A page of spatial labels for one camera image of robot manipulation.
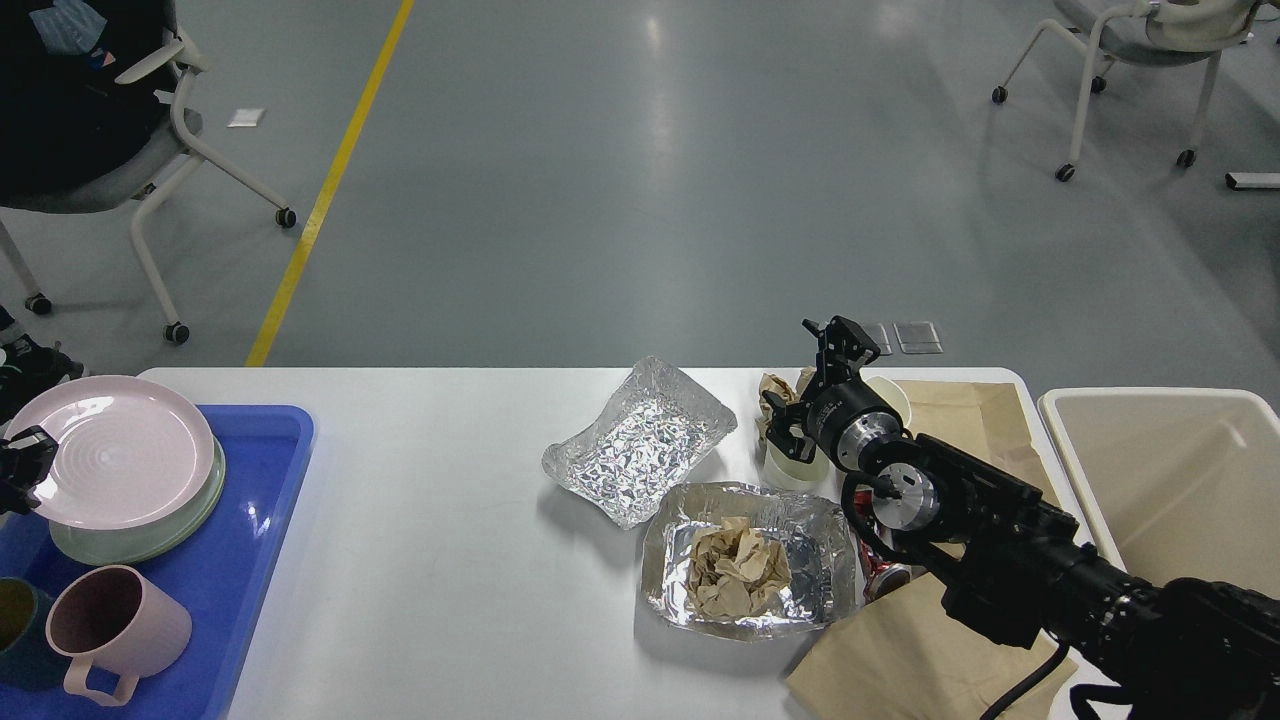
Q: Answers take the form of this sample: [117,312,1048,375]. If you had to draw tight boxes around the small crumpled brown paper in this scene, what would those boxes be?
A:
[756,366,817,442]

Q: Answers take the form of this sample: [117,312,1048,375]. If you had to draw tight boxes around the pink plate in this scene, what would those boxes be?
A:
[3,375,215,530]

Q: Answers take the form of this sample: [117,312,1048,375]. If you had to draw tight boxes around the crushed red soda can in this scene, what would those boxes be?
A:
[854,487,914,603]

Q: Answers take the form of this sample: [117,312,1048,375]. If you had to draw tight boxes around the grey office chair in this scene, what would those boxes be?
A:
[3,14,297,346]

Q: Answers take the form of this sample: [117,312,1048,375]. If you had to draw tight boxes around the white object at right edge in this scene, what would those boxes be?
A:
[1224,170,1280,192]

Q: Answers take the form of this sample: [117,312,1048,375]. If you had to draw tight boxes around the silver floor outlet plates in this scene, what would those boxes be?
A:
[861,322,945,356]

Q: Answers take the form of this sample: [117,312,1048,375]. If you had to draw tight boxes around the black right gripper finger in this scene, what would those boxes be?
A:
[765,393,817,462]
[803,316,881,393]

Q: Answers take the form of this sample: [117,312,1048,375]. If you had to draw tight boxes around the grey chair in background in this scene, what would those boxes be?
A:
[991,1,1263,183]

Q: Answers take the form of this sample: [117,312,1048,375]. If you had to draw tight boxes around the white paper cup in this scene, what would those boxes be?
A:
[762,442,831,492]
[864,375,913,428]

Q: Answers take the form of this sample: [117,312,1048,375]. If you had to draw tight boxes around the brown paper bag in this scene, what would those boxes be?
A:
[786,379,1078,719]

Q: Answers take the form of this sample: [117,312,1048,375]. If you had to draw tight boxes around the foil tray with paper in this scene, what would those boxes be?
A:
[640,482,860,642]

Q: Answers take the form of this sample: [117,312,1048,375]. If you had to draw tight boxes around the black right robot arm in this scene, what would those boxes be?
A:
[763,316,1279,719]

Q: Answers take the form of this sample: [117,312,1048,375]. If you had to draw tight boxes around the pink mug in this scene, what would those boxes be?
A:
[45,564,193,707]

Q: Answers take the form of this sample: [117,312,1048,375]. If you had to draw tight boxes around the white floor tag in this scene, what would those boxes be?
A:
[227,108,266,129]

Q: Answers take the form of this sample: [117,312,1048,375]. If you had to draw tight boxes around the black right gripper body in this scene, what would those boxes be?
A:
[801,379,902,471]

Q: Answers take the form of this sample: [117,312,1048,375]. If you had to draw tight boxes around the blue plastic tray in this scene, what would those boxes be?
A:
[1,404,314,719]

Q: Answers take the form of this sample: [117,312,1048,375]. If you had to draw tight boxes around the empty crumpled foil tray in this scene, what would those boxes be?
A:
[541,356,739,530]

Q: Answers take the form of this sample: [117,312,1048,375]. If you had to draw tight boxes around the beige plastic bin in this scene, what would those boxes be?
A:
[1039,387,1279,597]

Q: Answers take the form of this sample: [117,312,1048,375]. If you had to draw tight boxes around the person in black clothes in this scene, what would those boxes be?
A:
[0,0,180,421]

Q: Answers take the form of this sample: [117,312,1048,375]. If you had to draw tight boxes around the crumpled brown paper ball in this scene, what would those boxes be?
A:
[685,516,792,620]

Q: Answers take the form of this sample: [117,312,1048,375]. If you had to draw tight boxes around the green plate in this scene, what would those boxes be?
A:
[47,439,227,566]

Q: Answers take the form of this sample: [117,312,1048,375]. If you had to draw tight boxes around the dark teal mug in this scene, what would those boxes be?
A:
[1,577,68,691]

